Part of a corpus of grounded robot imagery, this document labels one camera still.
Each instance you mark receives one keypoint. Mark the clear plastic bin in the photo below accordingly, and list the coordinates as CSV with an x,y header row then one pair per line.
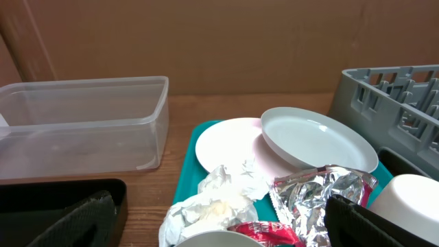
x,y
78,127

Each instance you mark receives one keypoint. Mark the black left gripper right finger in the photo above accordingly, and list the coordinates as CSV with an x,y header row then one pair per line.
x,y
351,225

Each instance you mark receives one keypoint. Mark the black plastic tray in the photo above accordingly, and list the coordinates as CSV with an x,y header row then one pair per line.
x,y
28,209

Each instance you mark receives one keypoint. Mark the grey bowl of rice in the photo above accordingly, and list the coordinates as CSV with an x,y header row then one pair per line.
x,y
219,239

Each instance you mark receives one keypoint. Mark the red ketchup packet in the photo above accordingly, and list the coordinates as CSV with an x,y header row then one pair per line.
x,y
269,234

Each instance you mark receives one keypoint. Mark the pink round plate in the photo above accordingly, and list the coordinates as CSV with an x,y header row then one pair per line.
x,y
233,141

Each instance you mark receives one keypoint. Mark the white plastic cup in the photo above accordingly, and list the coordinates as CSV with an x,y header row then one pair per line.
x,y
411,202

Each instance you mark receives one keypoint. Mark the silver foil wrapper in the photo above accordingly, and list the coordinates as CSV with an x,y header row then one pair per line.
x,y
300,199

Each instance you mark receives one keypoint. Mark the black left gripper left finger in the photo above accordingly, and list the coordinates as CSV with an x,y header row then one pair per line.
x,y
87,223

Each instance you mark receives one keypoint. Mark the teal serving tray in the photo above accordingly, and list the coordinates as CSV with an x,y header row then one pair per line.
x,y
193,173

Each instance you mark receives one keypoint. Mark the grey round plate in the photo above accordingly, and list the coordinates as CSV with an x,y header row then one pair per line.
x,y
307,139

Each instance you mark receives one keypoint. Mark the grey dishwasher rack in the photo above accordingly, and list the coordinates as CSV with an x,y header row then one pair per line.
x,y
395,109

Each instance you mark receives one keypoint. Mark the crumpled white napkin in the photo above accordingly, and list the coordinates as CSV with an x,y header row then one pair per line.
x,y
225,198

